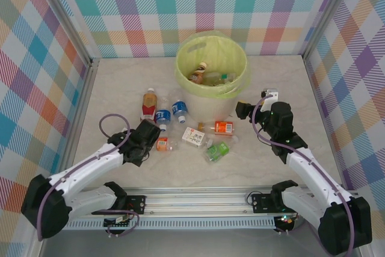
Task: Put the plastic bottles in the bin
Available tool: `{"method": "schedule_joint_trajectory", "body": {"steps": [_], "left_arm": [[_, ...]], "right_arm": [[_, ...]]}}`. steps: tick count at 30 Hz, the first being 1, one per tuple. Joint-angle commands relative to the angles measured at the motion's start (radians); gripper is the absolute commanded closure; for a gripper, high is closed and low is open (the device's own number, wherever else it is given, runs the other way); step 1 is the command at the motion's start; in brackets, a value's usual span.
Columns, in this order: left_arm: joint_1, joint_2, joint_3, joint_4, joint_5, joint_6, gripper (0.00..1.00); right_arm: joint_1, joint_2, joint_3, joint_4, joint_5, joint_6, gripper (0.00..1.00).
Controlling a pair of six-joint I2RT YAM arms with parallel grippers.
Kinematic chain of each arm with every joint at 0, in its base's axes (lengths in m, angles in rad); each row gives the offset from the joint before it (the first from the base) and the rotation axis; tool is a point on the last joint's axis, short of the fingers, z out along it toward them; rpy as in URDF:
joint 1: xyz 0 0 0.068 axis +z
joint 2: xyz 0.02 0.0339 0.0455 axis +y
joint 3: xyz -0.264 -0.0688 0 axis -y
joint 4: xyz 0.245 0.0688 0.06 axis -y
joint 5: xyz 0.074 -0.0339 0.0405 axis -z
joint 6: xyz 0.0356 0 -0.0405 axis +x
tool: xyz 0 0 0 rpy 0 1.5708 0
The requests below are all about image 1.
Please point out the brown label bottle tan cap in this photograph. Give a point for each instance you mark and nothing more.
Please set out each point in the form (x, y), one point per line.
(198, 74)

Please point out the green plastic bin liner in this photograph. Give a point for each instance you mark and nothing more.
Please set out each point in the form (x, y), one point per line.
(243, 58)

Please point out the small circuit board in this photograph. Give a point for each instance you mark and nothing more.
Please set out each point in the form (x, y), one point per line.
(118, 221)
(285, 220)

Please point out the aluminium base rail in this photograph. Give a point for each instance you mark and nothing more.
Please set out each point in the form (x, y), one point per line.
(195, 200)

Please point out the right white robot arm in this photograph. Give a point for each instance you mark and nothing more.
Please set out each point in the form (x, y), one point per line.
(306, 166)

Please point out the grey metal shelf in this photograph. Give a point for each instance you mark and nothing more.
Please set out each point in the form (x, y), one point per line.
(195, 245)

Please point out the aluminium frame post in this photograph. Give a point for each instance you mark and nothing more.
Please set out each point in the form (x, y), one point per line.
(331, 13)
(60, 13)

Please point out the aluminium side rail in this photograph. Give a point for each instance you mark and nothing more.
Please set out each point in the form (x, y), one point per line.
(312, 85)
(81, 103)

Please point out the clear bottle small orange label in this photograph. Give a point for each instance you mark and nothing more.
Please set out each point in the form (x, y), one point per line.
(164, 144)

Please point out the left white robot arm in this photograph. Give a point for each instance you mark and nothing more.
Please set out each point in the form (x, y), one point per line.
(90, 163)

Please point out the long orange label bottle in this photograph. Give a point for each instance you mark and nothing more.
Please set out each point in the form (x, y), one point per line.
(222, 126)

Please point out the blue label plastic bottle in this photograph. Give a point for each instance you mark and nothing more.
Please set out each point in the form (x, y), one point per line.
(163, 116)
(180, 109)

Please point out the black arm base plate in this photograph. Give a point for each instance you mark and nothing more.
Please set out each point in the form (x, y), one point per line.
(261, 203)
(138, 204)

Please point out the clear bottle green label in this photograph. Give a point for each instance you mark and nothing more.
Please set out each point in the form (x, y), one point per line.
(218, 149)

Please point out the amber tea bottle red label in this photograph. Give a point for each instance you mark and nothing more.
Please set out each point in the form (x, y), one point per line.
(149, 105)

